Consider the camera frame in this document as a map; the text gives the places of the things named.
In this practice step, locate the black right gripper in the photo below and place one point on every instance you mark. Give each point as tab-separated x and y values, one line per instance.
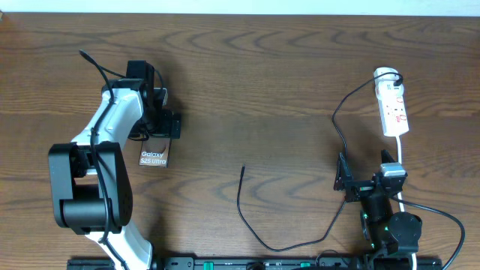
344	181

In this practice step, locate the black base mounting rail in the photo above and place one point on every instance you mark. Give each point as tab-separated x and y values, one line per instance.
324	262

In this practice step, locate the white power strip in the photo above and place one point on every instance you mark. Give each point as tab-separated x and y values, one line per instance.
389	90

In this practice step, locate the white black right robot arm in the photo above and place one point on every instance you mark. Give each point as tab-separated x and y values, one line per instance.
394	235

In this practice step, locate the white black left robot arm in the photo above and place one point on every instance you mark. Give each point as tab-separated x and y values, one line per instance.
91	190

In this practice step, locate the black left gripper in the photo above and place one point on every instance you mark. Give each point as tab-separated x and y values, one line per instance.
166	127

